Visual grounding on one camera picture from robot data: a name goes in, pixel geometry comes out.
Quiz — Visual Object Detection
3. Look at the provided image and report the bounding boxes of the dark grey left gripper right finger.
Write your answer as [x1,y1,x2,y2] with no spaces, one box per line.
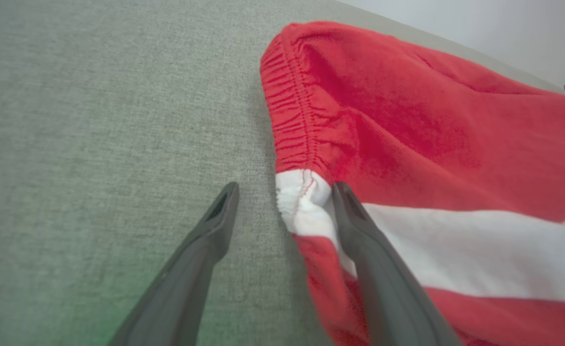
[332,181,462,346]

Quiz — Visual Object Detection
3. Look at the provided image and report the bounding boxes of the red shorts with white stripe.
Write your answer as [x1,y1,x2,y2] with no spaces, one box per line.
[260,21,565,346]

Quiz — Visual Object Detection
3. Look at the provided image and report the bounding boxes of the grey fabric sofa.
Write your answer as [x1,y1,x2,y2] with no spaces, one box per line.
[0,0,565,346]

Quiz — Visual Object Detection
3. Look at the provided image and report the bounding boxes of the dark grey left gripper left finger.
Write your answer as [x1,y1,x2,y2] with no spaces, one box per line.
[108,181,241,346]

